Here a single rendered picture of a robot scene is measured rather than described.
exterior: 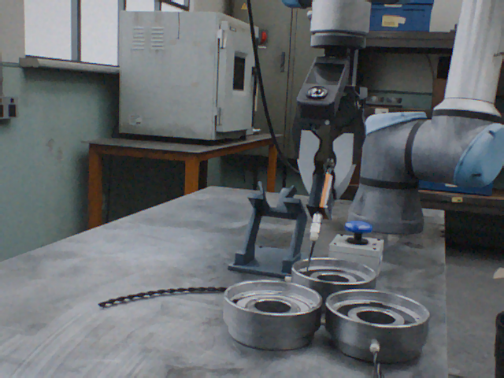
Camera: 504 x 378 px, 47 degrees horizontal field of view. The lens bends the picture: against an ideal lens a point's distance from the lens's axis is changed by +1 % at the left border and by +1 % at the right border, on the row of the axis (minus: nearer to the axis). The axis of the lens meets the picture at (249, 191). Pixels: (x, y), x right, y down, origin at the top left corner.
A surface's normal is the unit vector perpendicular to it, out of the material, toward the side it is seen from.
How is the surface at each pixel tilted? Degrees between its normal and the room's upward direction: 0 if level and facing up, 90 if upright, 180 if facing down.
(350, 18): 90
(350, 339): 90
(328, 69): 32
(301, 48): 90
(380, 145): 90
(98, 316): 0
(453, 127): 81
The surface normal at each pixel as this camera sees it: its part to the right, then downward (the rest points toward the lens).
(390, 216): -0.11, -0.15
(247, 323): -0.51, 0.11
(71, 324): 0.05, -0.98
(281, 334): 0.12, 0.17
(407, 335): 0.37, 0.18
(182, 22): -0.31, 0.15
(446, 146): -0.68, -0.07
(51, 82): 0.95, 0.10
